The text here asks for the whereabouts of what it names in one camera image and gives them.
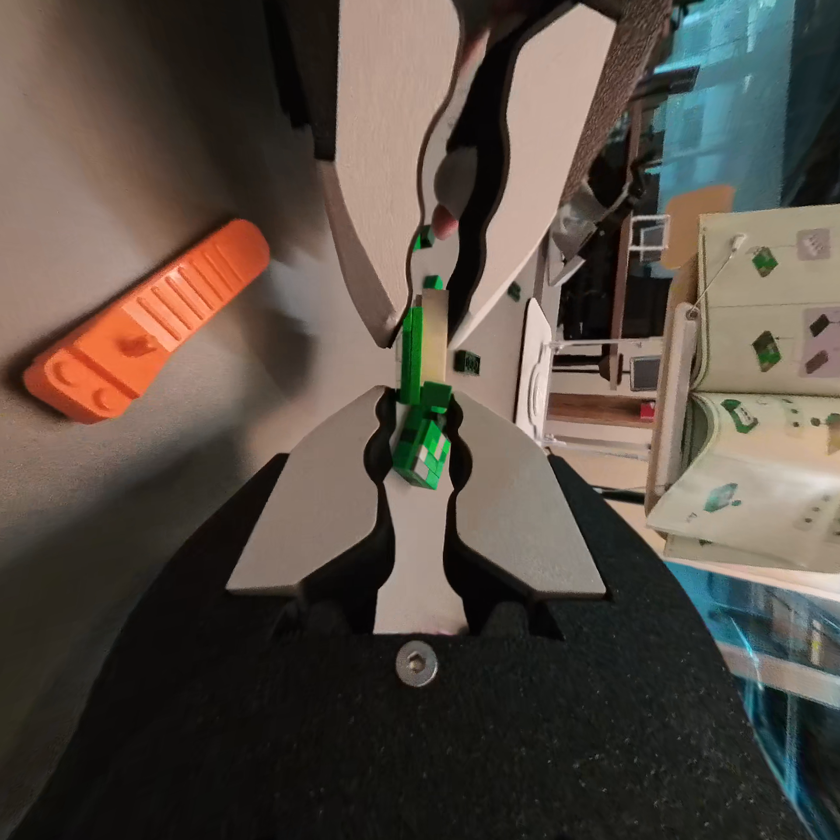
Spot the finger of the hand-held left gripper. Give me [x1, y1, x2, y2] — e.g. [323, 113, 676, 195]
[448, 0, 619, 350]
[320, 0, 471, 350]

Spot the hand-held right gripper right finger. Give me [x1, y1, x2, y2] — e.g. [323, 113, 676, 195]
[445, 395, 609, 602]

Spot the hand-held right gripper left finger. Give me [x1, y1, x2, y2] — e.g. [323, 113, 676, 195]
[226, 386, 396, 599]

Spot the green white lego assembly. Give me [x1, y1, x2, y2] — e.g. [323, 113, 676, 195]
[394, 290, 454, 408]

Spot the green pixelated lego block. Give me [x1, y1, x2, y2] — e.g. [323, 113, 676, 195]
[390, 413, 454, 490]

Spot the lego instruction booklet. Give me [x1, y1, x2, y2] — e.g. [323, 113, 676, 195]
[646, 206, 840, 573]

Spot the white book stand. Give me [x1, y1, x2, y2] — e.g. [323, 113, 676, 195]
[517, 185, 737, 526]

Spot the orange brick separator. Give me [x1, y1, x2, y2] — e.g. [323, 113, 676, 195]
[23, 218, 272, 425]

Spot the white hanging cord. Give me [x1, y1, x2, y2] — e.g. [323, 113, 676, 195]
[684, 233, 749, 320]

